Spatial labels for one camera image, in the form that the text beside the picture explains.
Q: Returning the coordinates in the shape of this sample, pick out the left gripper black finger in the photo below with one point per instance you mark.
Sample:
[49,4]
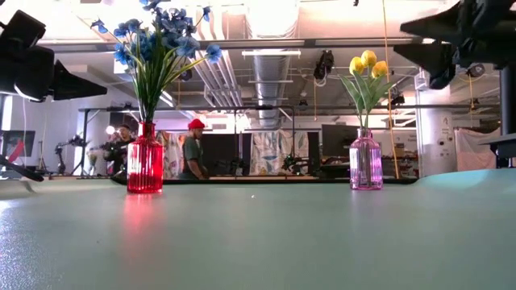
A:
[68,88]

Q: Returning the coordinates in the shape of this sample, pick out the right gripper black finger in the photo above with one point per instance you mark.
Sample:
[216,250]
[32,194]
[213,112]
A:
[439,60]
[439,26]

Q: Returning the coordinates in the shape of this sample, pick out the yellow tulip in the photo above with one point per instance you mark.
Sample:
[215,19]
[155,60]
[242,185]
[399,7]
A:
[369,57]
[379,69]
[356,64]

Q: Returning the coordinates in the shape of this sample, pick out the small blue flower bunch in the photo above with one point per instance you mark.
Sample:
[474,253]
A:
[177,22]
[127,28]

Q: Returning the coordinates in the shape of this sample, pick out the large-petal blue flower bunch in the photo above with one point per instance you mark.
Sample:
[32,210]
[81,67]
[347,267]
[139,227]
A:
[143,46]

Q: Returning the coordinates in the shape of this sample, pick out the small black robot arm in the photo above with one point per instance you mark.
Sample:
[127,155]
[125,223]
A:
[60,155]
[291,163]

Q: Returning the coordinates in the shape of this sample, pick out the red ribbed glass vase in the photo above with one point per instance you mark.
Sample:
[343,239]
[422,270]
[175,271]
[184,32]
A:
[145,165]

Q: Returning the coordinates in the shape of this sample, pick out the pink ribbed glass vase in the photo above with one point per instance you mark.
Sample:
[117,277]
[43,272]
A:
[365,165]

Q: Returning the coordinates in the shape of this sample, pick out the black spotlight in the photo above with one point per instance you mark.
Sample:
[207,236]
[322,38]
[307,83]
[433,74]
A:
[324,64]
[475,72]
[186,75]

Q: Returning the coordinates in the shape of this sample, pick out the black vertical pole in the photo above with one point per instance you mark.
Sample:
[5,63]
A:
[508,100]

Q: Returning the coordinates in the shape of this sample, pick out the white round column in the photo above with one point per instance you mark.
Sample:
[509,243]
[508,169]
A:
[435,137]

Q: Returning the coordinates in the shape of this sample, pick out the person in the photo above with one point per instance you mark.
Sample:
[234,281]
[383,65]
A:
[121,155]
[193,153]

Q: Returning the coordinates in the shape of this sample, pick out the white sheet cover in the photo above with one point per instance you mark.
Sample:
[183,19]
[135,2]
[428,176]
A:
[475,149]

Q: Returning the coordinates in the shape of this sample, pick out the grey desk with pole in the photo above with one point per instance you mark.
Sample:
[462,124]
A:
[504,147]

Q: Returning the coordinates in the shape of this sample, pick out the colourful print curtain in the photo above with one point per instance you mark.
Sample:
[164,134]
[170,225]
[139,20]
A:
[173,153]

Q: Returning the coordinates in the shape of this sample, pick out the black monitor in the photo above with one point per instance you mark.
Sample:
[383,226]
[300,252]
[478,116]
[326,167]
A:
[336,141]

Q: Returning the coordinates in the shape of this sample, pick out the grey horizontal beam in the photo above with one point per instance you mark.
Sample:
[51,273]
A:
[282,42]

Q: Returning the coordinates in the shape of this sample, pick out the white light bar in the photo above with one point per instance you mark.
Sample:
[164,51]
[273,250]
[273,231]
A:
[270,52]

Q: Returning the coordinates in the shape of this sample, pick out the leaf print curtain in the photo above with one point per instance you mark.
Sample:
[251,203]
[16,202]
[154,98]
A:
[274,153]

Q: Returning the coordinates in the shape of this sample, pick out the green table mat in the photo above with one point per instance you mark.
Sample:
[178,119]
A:
[282,249]

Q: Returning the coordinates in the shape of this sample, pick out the black wall screen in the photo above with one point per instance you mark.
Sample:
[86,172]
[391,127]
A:
[24,139]

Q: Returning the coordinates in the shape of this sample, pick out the silver ventilation duct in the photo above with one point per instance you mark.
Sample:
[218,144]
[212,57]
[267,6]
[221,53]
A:
[270,80]

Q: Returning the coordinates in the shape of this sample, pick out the black tubular rig frame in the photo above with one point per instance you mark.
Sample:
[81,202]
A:
[258,107]

